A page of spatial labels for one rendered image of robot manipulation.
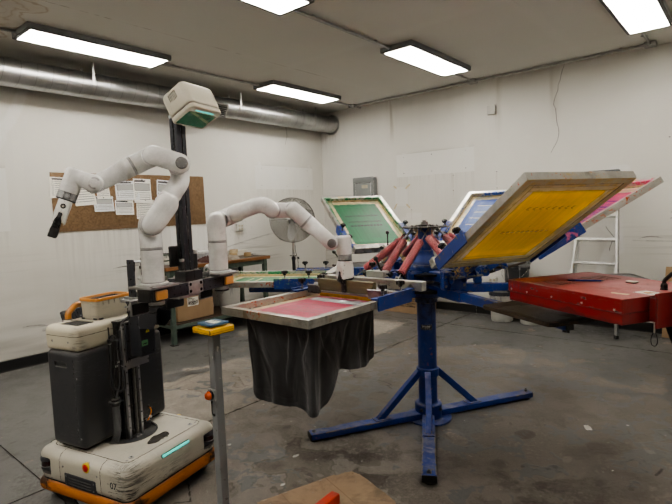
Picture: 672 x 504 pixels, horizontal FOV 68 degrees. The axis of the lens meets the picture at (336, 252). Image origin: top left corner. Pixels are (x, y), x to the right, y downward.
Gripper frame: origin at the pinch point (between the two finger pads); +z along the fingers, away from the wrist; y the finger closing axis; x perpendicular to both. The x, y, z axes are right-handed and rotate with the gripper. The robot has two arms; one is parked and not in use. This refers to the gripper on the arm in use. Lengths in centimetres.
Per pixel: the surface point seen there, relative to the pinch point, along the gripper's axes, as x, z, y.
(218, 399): -11, 38, 78
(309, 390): 19, 37, 51
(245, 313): -11, 4, 60
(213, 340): -10, 12, 79
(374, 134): -273, -153, -413
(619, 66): 52, -183, -413
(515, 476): 74, 102, -45
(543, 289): 104, -7, 2
